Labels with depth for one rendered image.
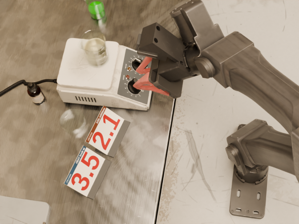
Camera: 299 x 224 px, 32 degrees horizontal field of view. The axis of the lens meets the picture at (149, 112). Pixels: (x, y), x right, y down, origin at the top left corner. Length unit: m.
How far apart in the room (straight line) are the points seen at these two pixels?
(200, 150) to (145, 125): 0.13
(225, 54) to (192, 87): 0.36
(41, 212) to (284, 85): 0.58
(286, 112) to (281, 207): 0.39
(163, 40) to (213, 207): 0.37
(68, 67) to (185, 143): 0.30
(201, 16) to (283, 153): 0.26
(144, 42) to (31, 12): 0.52
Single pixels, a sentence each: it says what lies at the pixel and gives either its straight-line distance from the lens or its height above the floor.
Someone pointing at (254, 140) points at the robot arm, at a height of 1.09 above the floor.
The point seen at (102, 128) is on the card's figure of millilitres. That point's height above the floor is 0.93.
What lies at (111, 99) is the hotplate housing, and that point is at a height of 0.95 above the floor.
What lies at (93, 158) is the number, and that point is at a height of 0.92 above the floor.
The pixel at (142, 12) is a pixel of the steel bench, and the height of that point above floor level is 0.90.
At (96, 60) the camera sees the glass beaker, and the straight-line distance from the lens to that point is 1.11.
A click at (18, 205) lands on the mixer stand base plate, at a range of 1.14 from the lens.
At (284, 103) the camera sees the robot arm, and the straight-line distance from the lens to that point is 0.76.
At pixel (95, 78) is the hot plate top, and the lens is 1.12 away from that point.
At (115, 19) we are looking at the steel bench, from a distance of 1.31.
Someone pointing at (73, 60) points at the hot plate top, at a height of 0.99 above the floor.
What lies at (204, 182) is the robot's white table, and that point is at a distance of 1.11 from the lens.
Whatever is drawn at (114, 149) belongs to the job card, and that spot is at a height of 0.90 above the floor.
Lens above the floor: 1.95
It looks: 64 degrees down
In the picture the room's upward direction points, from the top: 9 degrees counter-clockwise
